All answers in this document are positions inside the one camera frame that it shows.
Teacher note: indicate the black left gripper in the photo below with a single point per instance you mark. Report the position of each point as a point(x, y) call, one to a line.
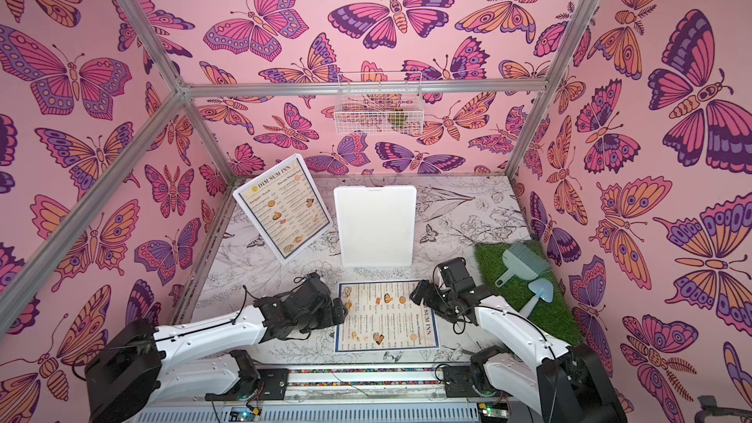
point(330, 314)

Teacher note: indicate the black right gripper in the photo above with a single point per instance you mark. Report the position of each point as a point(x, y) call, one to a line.
point(432, 296)

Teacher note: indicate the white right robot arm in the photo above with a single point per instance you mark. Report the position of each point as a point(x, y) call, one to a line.
point(556, 380)

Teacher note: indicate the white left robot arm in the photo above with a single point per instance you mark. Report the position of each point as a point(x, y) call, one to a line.
point(209, 358)

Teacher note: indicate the green artificial grass mat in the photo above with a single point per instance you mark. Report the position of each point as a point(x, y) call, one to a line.
point(554, 318)

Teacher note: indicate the green succulent plant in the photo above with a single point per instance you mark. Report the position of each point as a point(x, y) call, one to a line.
point(399, 120)

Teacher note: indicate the black object bottom right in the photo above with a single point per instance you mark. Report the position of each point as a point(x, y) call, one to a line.
point(709, 408)

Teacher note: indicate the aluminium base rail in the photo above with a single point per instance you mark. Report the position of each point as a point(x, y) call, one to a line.
point(392, 392)

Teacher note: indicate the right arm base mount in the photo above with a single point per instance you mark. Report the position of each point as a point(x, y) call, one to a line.
point(470, 382)

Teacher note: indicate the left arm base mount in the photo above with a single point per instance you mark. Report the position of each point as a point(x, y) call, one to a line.
point(268, 384)

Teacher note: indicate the white wire rack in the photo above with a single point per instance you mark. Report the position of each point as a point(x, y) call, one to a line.
point(364, 98)

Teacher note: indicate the aluminium cage frame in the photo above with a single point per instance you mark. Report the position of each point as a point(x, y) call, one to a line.
point(42, 263)

